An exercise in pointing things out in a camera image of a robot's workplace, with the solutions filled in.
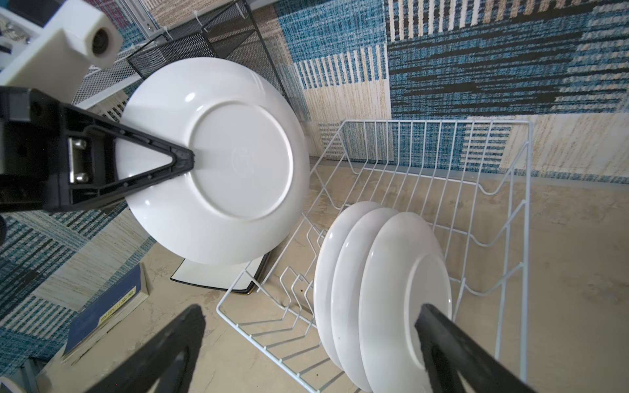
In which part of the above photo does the white wire dish rack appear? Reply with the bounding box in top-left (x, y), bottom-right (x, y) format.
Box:
top-left (216, 119), bottom-right (533, 392)

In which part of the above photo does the white mesh wall basket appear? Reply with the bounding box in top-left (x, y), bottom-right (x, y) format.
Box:
top-left (71, 59), bottom-right (142, 110)

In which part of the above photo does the blue book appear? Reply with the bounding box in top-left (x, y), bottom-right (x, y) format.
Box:
top-left (62, 263), bottom-right (149, 365)

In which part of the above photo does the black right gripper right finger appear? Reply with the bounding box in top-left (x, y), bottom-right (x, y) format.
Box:
top-left (415, 303), bottom-right (533, 392)

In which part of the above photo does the white round plate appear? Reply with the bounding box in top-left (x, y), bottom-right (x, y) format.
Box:
top-left (121, 57), bottom-right (310, 265)
top-left (359, 212), bottom-right (452, 392)
top-left (314, 201), bottom-right (382, 368)
top-left (331, 201), bottom-right (397, 392)

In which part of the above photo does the black mesh shelf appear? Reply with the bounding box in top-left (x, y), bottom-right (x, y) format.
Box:
top-left (126, 1), bottom-right (311, 122)

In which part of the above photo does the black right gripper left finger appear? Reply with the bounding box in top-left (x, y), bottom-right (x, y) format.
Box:
top-left (88, 305), bottom-right (206, 392)

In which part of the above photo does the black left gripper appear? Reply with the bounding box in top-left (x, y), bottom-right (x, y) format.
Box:
top-left (1, 87), bottom-right (194, 213)

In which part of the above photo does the black square plate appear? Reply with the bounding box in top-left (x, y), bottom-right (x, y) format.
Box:
top-left (242, 252), bottom-right (272, 295)

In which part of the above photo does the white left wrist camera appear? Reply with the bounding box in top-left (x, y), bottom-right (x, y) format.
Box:
top-left (1, 1), bottom-right (123, 103)

